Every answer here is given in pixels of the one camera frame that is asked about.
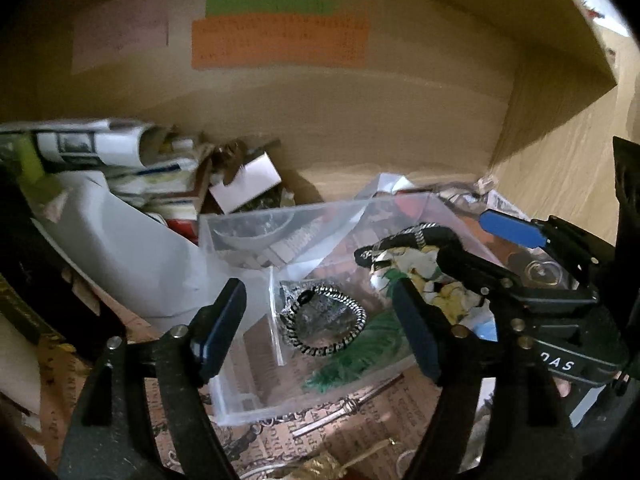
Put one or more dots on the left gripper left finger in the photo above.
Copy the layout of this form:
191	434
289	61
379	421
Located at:
110	434

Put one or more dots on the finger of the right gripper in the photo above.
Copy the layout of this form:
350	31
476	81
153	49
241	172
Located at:
581	254
491	281

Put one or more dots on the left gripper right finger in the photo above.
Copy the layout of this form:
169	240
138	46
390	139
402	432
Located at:
529	435

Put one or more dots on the floral patterned cloth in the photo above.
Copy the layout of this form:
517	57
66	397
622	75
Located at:
458	304

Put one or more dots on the black chain-trimmed hat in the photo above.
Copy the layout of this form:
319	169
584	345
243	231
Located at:
417	237

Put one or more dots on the green knitted cloth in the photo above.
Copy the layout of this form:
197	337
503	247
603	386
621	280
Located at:
382	342

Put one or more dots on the white paper sheet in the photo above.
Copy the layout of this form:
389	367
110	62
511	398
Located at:
144	266

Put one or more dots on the clear plastic bin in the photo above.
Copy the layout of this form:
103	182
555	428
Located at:
263	377

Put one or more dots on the small cardboard box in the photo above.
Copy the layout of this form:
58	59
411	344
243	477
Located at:
252	180

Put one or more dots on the rolled newspaper stack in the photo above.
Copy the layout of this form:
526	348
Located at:
156	169

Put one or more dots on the orange sticky note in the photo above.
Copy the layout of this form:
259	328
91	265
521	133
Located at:
261	39

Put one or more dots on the green sticky note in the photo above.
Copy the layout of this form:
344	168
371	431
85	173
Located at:
229	7

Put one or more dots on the pink sticky note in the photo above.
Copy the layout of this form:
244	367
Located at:
108	32

